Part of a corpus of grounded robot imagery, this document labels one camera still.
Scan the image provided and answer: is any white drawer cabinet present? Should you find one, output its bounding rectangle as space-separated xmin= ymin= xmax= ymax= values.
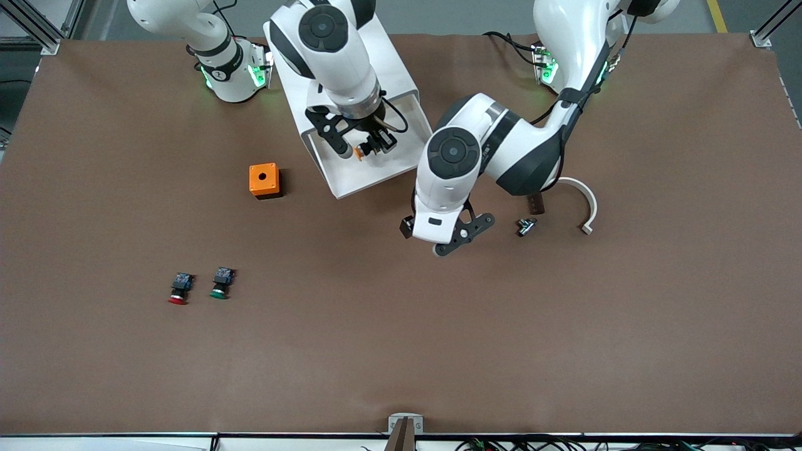
xmin=263 ymin=13 xmax=419 ymax=143

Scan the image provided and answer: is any green push button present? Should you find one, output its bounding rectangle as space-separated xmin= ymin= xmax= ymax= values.
xmin=209 ymin=267 xmax=236 ymax=301

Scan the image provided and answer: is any red push button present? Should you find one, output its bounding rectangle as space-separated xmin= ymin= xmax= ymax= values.
xmin=167 ymin=272 xmax=195 ymax=306

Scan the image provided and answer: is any orange box with hole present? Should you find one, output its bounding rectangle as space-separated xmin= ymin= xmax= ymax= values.
xmin=249 ymin=163 xmax=283 ymax=200

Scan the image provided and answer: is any white semicircular pipe clamp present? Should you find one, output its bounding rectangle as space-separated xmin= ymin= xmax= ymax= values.
xmin=556 ymin=177 xmax=598 ymax=236

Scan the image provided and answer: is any black left arm base cable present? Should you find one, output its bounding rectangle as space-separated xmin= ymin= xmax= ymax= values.
xmin=482 ymin=30 xmax=541 ymax=65

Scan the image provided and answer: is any grey table edge bracket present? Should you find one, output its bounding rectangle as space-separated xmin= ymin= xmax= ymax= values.
xmin=385 ymin=413 xmax=424 ymax=451

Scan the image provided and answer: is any aluminium frame post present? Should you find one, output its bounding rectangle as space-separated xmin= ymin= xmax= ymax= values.
xmin=749 ymin=0 xmax=802 ymax=48
xmin=0 ymin=0 xmax=85 ymax=56

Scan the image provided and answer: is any white table edge rail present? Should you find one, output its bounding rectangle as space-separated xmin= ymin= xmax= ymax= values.
xmin=0 ymin=432 xmax=802 ymax=451

